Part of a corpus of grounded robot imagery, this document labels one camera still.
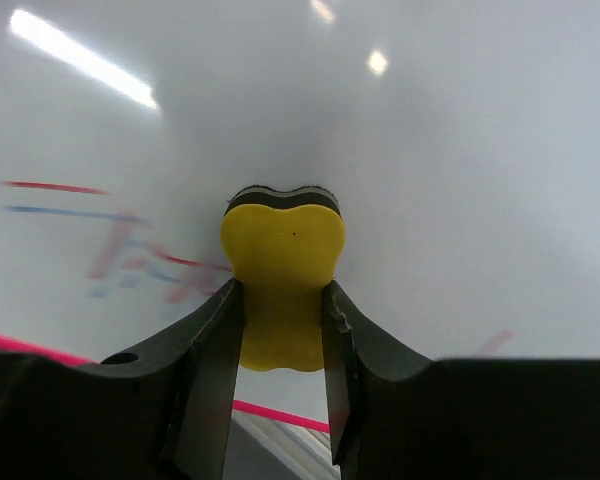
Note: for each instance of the aluminium extrusion rail frame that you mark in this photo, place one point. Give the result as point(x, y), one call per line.
point(261, 448)

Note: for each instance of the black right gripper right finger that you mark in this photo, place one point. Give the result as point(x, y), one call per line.
point(395, 414)

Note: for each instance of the yellow whiteboard eraser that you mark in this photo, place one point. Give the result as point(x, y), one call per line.
point(283, 247)

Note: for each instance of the pink framed whiteboard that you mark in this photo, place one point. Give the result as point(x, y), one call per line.
point(461, 139)

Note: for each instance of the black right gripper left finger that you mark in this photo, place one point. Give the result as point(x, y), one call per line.
point(160, 409)

